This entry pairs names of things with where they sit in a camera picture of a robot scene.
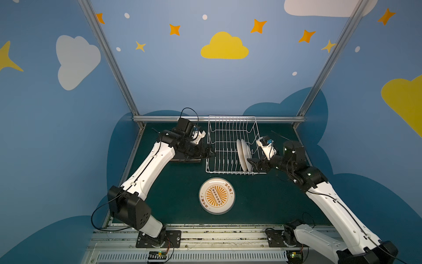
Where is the white round plate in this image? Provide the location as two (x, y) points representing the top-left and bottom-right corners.
(198, 177), (236, 215)
(241, 139), (252, 172)
(236, 139), (248, 172)

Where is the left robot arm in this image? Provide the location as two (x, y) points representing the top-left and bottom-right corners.
(107, 117), (213, 239)

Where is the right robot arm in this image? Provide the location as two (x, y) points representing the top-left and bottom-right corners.
(244, 136), (398, 264)

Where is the right controller board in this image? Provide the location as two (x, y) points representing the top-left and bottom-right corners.
(286, 251), (304, 264)

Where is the controller board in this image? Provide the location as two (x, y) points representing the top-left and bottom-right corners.
(286, 251), (304, 264)
(147, 251), (169, 264)

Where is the left controller board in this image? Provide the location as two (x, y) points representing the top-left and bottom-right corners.
(147, 251), (169, 264)

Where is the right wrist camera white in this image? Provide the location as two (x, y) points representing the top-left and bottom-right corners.
(256, 136), (278, 160)

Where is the white wire dish rack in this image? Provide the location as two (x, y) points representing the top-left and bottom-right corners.
(206, 121), (264, 175)

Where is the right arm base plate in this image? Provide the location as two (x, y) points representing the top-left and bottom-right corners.
(264, 228), (308, 248)

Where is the aluminium rear frame rail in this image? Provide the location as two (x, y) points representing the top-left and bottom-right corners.
(133, 115), (306, 123)

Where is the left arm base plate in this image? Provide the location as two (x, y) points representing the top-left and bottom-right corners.
(135, 229), (181, 248)

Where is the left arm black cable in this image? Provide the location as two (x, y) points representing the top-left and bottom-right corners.
(91, 197), (133, 232)

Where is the front aluminium rail bed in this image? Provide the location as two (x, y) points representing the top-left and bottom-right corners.
(81, 224), (331, 264)

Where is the right aluminium frame post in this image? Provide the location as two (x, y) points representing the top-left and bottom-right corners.
(292, 0), (370, 130)

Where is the aluminium frame post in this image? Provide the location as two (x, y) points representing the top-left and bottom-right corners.
(77, 0), (146, 129)
(292, 0), (370, 130)

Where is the left aluminium frame post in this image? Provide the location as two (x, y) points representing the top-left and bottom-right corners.
(77, 0), (146, 129)

